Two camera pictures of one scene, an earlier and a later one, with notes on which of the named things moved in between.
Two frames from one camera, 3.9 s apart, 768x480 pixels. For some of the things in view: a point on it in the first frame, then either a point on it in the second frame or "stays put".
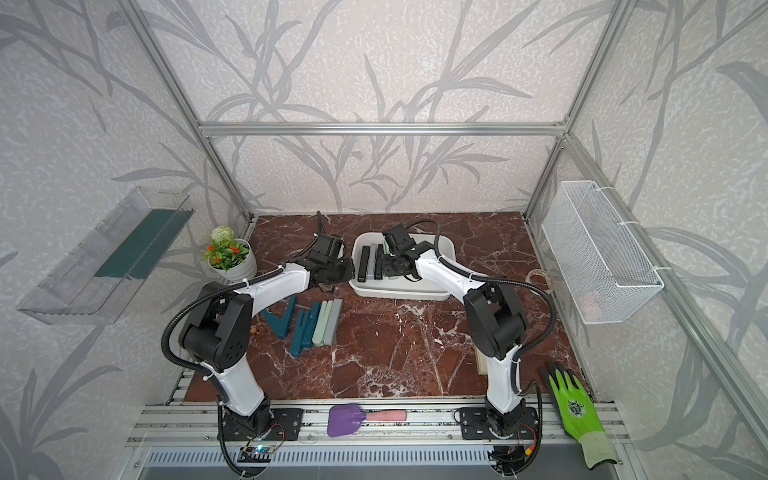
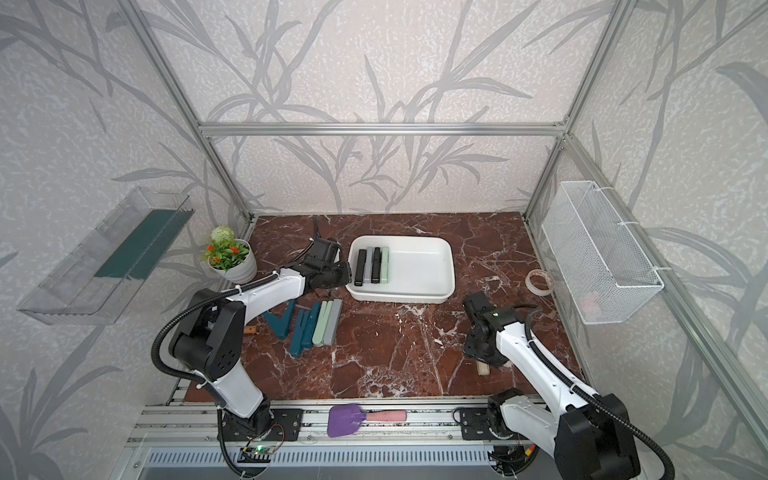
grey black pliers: x=379 y=260 stays put
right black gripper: x=386 y=268 -> x=491 y=360
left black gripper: x=350 y=272 stays put
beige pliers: x=481 y=363 stays put
